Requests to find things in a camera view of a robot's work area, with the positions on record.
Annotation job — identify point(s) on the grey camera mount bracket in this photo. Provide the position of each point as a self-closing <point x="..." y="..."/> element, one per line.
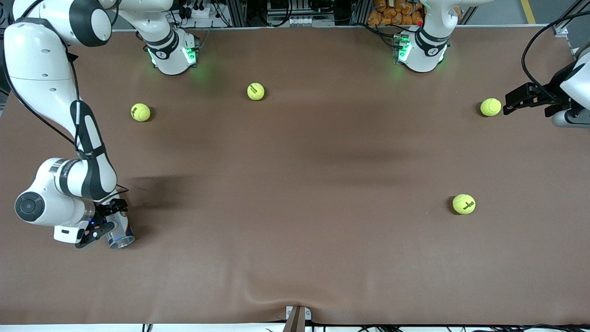
<point x="297" y="318"/>

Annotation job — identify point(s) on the white blue tennis ball can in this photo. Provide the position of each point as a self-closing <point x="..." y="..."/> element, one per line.
<point x="120" y="233"/>

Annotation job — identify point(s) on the orange bag pile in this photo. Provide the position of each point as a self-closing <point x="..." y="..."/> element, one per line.
<point x="392" y="14"/>

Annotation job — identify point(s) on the long white power strip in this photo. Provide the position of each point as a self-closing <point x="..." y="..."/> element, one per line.
<point x="299" y="21"/>

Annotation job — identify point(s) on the white power strip with plugs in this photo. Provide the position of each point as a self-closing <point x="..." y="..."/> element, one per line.
<point x="203" y="12"/>

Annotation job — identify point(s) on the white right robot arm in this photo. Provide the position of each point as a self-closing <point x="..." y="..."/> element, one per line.
<point x="41" y="69"/>

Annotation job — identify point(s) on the aluminium frame post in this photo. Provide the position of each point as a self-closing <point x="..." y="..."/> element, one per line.
<point x="359" y="14"/>
<point x="237" y="14"/>

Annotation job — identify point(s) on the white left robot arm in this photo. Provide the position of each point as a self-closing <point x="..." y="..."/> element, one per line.
<point x="424" y="50"/>

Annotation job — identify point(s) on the brown table mat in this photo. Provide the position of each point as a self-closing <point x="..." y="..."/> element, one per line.
<point x="295" y="253"/>

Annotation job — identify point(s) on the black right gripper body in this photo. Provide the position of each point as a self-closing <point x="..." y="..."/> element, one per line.
<point x="109" y="208"/>

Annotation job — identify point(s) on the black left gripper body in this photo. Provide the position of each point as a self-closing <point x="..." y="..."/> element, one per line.
<point x="546" y="94"/>

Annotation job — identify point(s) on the yellow tennis ball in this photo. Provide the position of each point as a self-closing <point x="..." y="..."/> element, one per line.
<point x="490" y="107"/>
<point x="140" y="112"/>
<point x="463" y="204"/>
<point x="256" y="91"/>

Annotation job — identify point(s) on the metal table corner bracket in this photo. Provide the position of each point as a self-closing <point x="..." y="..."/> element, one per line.
<point x="560" y="30"/>

